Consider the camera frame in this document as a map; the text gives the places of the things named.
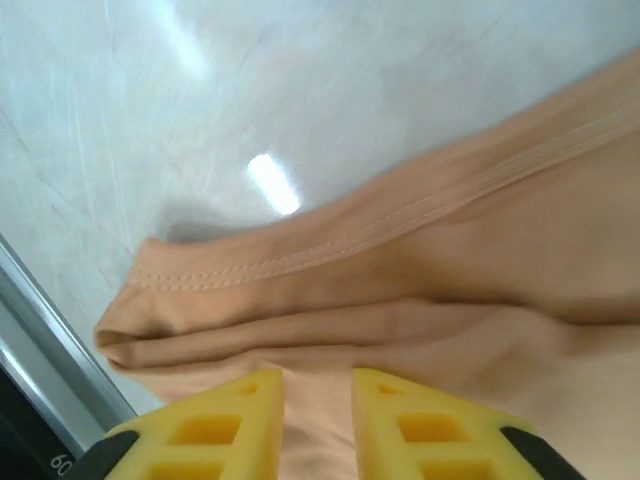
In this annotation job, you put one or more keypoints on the orange cartoon print t-shirt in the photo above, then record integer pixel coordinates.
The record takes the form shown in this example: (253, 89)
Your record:
(500, 300)

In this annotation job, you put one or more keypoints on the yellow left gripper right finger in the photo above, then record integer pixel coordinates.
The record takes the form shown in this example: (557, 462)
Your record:
(430, 440)

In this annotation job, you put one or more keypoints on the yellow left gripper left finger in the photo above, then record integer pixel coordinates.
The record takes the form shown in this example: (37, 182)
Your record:
(200, 440)

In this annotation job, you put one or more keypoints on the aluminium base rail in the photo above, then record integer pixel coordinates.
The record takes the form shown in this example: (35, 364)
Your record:
(40, 340)

